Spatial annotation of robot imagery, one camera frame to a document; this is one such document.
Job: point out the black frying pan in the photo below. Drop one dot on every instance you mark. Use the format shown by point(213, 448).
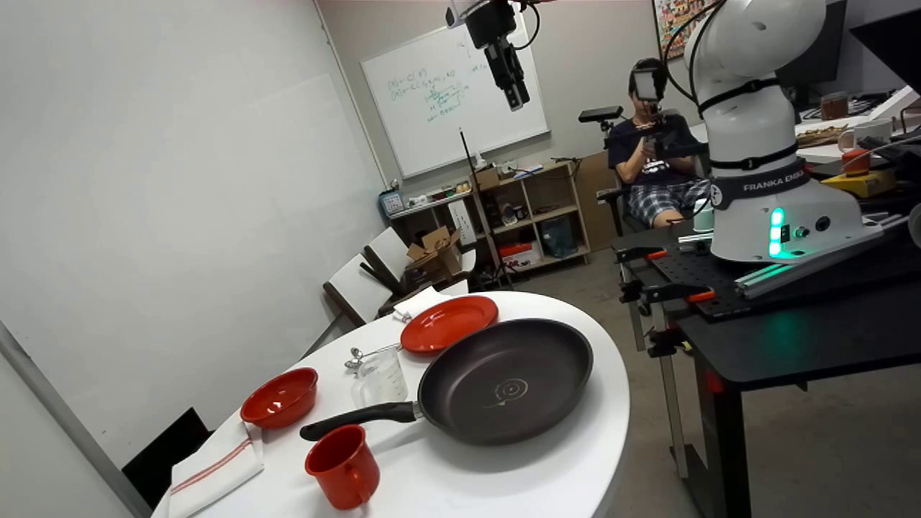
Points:
point(497, 385)

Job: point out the whiteboard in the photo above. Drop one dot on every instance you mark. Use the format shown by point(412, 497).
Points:
point(438, 99)

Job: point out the wooden shelf unit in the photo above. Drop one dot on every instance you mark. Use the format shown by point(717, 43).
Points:
point(530, 215)

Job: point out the seated person with headset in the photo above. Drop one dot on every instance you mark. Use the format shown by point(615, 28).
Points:
point(654, 152)

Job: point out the clear plastic measuring jug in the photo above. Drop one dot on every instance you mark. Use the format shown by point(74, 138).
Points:
point(382, 381)

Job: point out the red plate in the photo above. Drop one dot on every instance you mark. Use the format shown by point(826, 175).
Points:
point(448, 322)

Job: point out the red cup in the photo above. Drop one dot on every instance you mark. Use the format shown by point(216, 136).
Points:
point(343, 466)

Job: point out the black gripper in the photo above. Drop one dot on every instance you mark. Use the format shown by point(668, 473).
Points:
point(491, 24)

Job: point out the red bowl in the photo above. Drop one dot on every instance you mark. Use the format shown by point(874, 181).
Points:
point(279, 400)

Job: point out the cardboard box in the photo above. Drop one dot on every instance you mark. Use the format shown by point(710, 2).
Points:
point(436, 254)

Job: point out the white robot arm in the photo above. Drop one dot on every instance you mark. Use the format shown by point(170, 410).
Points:
point(760, 200)

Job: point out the black robot table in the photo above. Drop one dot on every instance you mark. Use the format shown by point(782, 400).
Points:
point(852, 316)

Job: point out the white red-striped dish towel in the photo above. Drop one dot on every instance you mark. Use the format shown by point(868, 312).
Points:
point(228, 459)

